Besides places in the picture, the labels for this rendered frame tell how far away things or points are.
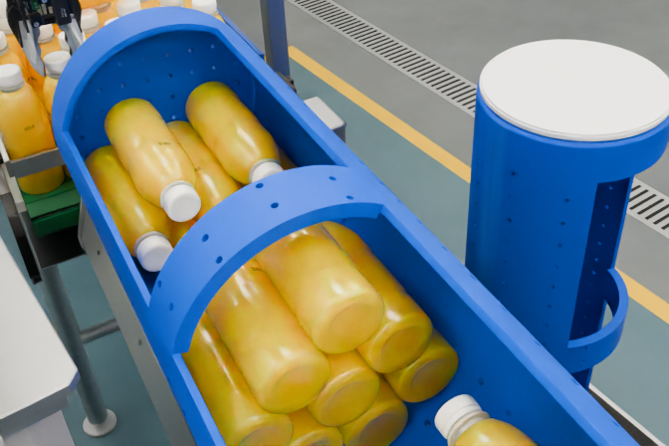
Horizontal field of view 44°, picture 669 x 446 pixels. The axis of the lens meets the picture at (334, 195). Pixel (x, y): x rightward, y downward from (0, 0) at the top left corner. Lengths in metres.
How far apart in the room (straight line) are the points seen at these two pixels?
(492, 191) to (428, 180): 1.51
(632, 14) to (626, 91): 2.67
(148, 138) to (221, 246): 0.30
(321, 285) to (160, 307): 0.15
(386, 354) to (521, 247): 0.57
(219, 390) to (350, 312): 0.14
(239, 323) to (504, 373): 0.25
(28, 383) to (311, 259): 0.25
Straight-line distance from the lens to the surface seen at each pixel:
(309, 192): 0.73
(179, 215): 0.93
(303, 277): 0.72
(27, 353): 0.76
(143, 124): 1.01
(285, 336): 0.72
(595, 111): 1.23
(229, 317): 0.76
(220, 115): 1.03
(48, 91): 1.31
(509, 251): 1.32
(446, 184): 2.77
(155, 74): 1.12
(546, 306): 1.37
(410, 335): 0.77
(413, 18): 3.81
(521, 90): 1.26
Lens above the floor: 1.68
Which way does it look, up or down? 38 degrees down
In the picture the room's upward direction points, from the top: 3 degrees counter-clockwise
